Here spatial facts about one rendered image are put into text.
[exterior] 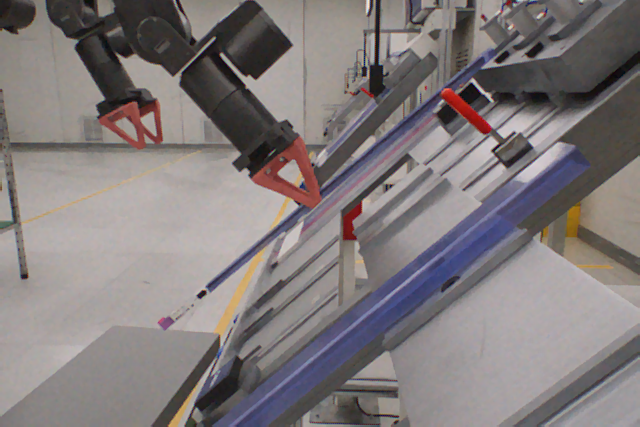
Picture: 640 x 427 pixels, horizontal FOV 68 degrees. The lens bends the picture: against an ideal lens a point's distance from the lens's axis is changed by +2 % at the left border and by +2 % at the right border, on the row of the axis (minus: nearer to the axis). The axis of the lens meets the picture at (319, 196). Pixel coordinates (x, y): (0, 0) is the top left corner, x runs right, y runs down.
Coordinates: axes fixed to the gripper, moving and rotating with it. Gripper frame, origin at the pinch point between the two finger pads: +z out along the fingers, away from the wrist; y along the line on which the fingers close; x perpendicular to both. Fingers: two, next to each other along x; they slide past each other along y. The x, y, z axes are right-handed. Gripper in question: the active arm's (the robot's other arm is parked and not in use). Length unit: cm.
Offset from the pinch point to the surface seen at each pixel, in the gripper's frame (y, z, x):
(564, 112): -1.7, 10.1, -26.6
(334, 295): -0.9, 10.5, 5.8
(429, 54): 135, 3, -43
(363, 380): 63, 55, 36
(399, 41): 461, -12, -85
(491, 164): 0.0, 10.1, -17.9
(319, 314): -2.3, 10.8, 8.4
